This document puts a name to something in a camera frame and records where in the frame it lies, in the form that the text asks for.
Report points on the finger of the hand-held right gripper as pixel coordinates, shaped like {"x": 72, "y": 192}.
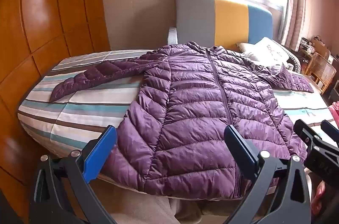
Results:
{"x": 304, "y": 132}
{"x": 331, "y": 131}

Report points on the pink cloth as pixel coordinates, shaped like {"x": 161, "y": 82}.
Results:
{"x": 335, "y": 111}

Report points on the white printed pillow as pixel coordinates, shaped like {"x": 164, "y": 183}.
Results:
{"x": 267, "y": 50}

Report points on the person's right hand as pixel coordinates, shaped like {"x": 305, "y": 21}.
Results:
{"x": 319, "y": 196}

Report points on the wicker chair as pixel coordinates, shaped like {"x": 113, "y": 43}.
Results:
{"x": 321, "y": 69}

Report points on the purple down jacket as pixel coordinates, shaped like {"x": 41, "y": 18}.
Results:
{"x": 196, "y": 112}

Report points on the beige bed sheet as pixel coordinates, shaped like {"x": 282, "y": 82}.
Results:
{"x": 148, "y": 210}

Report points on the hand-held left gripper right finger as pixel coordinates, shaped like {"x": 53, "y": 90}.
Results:
{"x": 242, "y": 152}

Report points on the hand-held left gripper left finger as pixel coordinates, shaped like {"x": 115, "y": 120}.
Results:
{"x": 99, "y": 149}

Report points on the striped bed quilt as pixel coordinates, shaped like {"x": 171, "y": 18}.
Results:
{"x": 87, "y": 112}

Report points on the cluttered desk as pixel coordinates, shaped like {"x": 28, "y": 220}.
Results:
{"x": 317, "y": 45}

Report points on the wooden wardrobe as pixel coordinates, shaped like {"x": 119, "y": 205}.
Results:
{"x": 47, "y": 28}

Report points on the grey yellow blue headboard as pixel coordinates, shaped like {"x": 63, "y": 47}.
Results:
{"x": 206, "y": 20}

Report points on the white bedside rail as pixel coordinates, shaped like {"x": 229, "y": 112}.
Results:
{"x": 172, "y": 35}

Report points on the grey striped cushion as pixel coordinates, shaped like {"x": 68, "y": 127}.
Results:
{"x": 294, "y": 62}

